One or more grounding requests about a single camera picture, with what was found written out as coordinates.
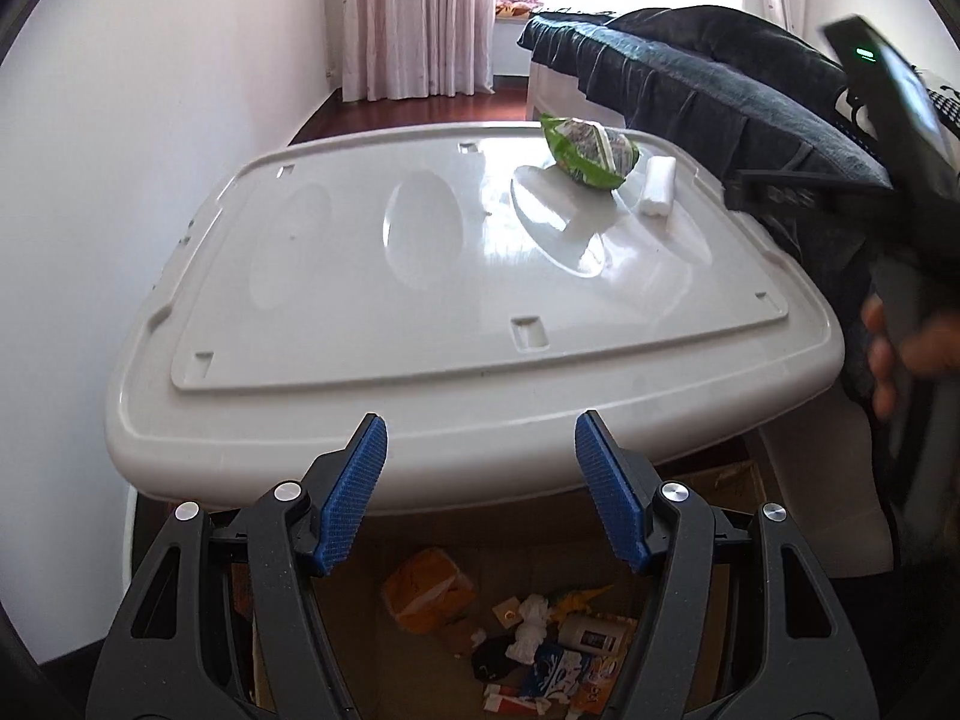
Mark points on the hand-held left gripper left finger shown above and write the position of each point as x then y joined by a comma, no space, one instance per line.
352,495

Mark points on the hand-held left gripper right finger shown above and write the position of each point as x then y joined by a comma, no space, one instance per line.
611,495

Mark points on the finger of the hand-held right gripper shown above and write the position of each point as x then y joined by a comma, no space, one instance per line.
795,191

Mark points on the cardboard box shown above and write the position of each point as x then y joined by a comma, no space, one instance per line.
450,525

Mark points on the orange toy dinosaur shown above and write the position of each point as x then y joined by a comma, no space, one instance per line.
574,600

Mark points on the orange plastic bag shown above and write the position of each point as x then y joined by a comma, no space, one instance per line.
424,585

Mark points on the white plastic bag roll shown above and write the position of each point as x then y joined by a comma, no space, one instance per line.
658,187

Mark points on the white plastic jar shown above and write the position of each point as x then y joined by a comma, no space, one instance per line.
592,634

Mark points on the white tissue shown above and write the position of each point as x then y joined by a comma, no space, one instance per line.
529,626

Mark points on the small wooden block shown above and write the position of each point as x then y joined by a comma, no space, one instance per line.
508,611

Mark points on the blue tissue carton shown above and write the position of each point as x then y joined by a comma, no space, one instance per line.
551,671

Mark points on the orange drink pouch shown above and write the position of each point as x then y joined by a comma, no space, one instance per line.
600,682

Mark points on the black round pouch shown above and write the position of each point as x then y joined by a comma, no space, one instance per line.
495,660

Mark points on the person's right hand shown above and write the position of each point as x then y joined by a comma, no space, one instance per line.
930,352

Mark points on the black white printed pillow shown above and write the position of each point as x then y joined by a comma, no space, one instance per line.
946,101

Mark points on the dark blue bed blanket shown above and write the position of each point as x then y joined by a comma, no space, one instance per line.
712,90

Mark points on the green snack packet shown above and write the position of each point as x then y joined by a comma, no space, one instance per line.
585,154

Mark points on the white plastic storage bin lid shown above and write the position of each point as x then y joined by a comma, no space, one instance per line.
375,277

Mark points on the wide pink patterned curtain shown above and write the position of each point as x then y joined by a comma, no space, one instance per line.
412,15

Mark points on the white bed frame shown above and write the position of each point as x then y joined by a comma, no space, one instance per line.
559,94

